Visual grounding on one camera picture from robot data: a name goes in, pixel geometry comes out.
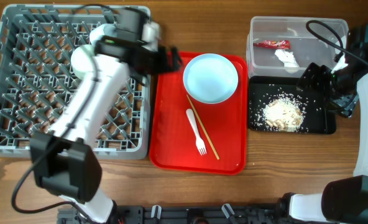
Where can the large light blue plate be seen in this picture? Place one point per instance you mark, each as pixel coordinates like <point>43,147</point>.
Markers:
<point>210,78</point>

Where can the red snack wrapper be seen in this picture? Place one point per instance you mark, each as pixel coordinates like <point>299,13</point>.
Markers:
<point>273,44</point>

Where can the grey plastic dishwasher rack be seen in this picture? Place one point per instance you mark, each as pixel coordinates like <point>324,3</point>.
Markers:
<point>37,81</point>

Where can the red plastic tray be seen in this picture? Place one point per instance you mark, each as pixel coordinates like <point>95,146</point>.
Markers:
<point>172,141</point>

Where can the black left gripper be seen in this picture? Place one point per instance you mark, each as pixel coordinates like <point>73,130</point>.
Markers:
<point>174,59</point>

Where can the white plastic fork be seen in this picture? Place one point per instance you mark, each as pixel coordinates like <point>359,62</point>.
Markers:
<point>200,145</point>

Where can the green saucer bowl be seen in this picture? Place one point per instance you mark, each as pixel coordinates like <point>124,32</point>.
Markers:
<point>82,61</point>

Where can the white tissue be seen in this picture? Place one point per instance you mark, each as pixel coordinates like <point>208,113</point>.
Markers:
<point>287,58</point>

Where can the wooden chopstick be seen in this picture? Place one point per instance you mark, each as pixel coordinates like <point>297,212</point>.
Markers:
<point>198,120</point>

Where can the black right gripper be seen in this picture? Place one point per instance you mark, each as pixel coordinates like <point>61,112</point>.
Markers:
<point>321,72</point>

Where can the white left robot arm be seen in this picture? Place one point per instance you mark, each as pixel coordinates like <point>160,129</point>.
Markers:
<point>63,161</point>

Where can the rice and nut leftovers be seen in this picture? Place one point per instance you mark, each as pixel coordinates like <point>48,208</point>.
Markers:
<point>279,113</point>

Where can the black food waste tray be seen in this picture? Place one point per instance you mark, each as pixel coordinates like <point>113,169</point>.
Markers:
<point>317,119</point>

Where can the light blue small bowl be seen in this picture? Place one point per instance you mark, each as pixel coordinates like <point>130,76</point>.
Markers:
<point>101,31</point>

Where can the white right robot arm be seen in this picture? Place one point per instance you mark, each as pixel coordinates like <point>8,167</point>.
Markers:
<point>344,86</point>

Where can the clear plastic waste bin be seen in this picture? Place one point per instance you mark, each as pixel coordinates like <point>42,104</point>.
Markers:
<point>305,47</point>

